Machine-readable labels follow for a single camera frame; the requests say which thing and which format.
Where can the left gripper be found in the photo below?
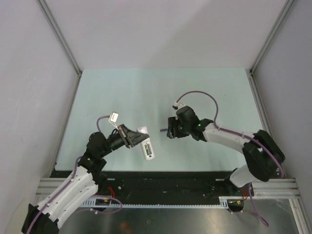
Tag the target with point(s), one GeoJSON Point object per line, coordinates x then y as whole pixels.
{"type": "Point", "coordinates": [131, 138]}

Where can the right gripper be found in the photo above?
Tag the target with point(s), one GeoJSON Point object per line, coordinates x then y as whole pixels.
{"type": "Point", "coordinates": [173, 122]}

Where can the white remote control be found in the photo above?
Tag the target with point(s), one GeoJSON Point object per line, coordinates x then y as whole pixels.
{"type": "Point", "coordinates": [145, 131]}

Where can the green battery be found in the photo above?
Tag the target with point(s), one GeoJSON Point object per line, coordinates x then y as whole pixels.
{"type": "Point", "coordinates": [148, 150]}

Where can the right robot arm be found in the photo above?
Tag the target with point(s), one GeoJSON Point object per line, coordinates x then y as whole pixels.
{"type": "Point", "coordinates": [262, 155]}

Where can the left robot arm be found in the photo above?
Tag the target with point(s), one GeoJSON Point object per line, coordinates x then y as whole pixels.
{"type": "Point", "coordinates": [49, 215]}

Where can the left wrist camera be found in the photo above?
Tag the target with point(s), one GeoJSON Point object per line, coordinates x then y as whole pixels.
{"type": "Point", "coordinates": [113, 117]}

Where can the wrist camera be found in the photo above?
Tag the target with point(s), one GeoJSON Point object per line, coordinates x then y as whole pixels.
{"type": "Point", "coordinates": [113, 117]}
{"type": "Point", "coordinates": [177, 106]}

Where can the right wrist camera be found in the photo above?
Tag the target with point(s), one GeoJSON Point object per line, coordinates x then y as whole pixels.
{"type": "Point", "coordinates": [177, 106]}

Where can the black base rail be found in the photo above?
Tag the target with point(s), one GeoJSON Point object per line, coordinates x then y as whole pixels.
{"type": "Point", "coordinates": [166, 188]}

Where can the left aluminium frame post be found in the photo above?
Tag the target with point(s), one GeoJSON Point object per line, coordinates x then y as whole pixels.
{"type": "Point", "coordinates": [59, 35]}

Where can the aluminium frame post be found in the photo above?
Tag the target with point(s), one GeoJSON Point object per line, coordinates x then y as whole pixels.
{"type": "Point", "coordinates": [277, 26]}
{"type": "Point", "coordinates": [59, 35]}

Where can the right aluminium frame post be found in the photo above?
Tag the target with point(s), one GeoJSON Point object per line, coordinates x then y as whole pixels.
{"type": "Point", "coordinates": [277, 26]}

